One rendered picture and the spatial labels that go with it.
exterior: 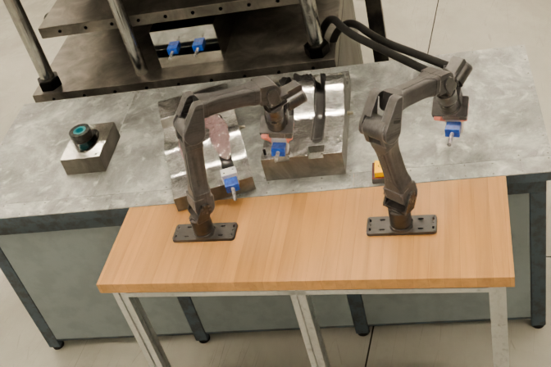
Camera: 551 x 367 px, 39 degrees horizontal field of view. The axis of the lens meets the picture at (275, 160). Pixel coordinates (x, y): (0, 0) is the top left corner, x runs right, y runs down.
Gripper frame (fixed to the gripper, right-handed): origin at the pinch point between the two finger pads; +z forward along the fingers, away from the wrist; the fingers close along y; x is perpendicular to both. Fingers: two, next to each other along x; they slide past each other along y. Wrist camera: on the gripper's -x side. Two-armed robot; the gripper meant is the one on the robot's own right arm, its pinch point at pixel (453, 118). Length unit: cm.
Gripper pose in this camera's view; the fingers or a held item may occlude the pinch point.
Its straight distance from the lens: 241.2
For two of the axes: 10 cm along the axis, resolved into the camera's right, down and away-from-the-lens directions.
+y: -9.3, -0.4, 3.7
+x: -1.7, 9.3, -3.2
